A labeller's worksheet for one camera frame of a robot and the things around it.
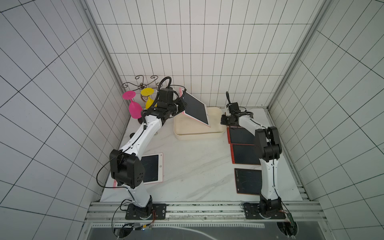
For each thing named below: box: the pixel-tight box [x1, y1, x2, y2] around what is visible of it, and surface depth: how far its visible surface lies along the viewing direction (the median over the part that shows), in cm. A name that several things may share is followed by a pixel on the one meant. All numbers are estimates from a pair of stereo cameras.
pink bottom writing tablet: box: [179, 87, 212, 128], surface depth 99 cm
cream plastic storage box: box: [173, 107, 226, 141], surface depth 106 cm
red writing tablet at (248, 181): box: [234, 168, 262, 195], surface depth 85 cm
